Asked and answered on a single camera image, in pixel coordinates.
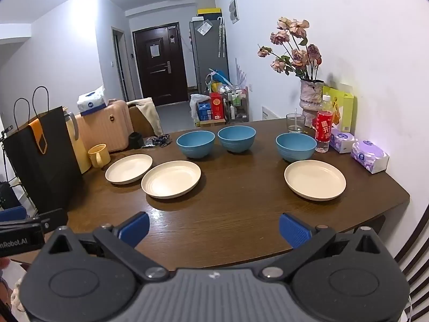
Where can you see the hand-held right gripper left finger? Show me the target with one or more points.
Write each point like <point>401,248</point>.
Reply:
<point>134,230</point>

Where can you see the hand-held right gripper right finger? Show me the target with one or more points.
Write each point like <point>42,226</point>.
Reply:
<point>295,230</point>

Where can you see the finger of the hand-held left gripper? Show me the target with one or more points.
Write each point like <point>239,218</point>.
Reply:
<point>13,213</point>
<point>50,219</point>

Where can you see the cream plate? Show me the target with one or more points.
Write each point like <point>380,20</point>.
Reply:
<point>129,168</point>
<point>171,178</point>
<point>315,179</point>

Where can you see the blue bowl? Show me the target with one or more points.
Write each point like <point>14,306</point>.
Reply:
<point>296,146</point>
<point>196,142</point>
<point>237,137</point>

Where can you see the black paper bag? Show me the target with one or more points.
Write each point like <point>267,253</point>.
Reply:
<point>43,174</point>

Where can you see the yellow mug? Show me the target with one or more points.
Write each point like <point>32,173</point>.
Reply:
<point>99,157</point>

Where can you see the yellow kettle jug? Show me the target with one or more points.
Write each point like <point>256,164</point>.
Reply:
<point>79,144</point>

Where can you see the purple tissue pack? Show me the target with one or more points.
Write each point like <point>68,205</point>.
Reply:
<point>368,156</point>
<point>342,142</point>

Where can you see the pink suitcase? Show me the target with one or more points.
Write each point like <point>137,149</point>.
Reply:
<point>107,130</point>

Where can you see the glass cup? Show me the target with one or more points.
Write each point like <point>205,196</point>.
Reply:
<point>295,125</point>

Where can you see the water bottle with red label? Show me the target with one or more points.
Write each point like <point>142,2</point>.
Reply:
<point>324,127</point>

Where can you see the wooden chair with cloth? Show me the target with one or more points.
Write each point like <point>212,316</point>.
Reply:
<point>150,114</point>

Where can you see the dark slatted chair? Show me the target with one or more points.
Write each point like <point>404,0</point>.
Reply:
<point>414,245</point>

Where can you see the white tissue pack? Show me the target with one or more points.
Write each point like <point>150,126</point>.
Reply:
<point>91,102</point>

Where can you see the cardboard box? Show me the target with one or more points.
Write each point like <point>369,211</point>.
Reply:
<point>211,122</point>

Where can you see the yellow-green carton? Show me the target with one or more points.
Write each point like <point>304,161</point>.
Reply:
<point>345,107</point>

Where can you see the blue box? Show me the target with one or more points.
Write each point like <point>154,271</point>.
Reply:
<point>204,111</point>

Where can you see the storage cart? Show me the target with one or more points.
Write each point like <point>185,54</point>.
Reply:
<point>238,104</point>

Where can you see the white plastic bag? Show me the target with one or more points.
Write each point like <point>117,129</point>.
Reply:
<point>195,102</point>

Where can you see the red box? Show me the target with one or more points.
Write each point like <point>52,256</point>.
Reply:
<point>217,107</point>

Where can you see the dark brown door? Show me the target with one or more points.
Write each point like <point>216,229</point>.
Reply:
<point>161,63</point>

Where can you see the colourful bags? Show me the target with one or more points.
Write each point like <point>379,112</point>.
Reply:
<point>218,78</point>

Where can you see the dried roses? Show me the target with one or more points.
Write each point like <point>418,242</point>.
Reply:
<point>295,53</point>

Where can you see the grey refrigerator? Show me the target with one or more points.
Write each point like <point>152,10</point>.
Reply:
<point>207,57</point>

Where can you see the boxes atop refrigerator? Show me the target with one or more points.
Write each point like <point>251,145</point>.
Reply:
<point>209,12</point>

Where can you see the purple wall decoration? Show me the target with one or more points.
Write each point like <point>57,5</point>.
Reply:
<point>240,72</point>

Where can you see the wall fuse box cover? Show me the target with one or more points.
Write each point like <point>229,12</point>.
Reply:
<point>234,10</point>

